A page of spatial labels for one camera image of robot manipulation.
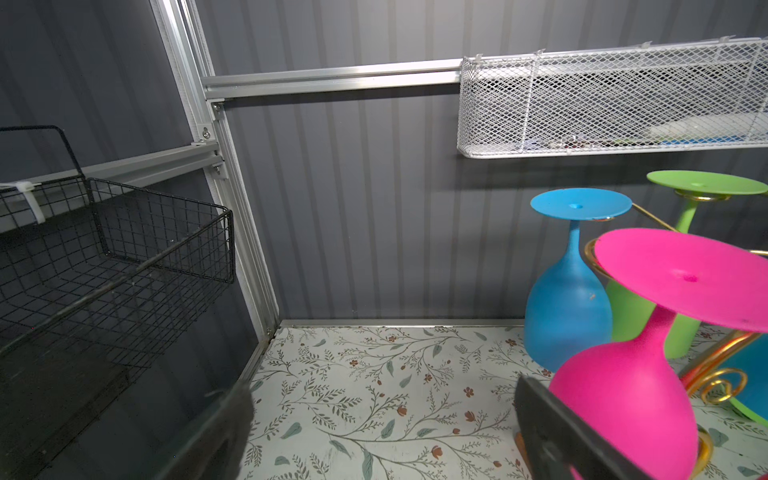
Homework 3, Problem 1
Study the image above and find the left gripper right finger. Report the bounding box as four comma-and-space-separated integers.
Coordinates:
514, 376, 648, 479

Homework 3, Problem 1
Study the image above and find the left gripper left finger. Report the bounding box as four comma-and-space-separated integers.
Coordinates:
143, 381, 254, 479

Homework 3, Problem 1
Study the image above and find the blue wine glass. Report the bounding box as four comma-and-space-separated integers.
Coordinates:
723, 334, 768, 426
523, 188, 632, 372

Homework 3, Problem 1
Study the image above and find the pink wine glass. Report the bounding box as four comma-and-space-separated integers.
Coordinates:
548, 227, 768, 480

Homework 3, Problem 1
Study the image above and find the back green wine glass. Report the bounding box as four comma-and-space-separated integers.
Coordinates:
594, 170, 767, 358

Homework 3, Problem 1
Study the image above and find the black wire side basket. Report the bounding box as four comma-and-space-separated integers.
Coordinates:
0, 124, 236, 480

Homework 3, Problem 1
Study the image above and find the aluminium frame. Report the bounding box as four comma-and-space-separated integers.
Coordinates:
0, 0, 464, 385

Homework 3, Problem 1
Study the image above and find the white mesh wall basket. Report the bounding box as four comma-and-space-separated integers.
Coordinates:
457, 37, 767, 159

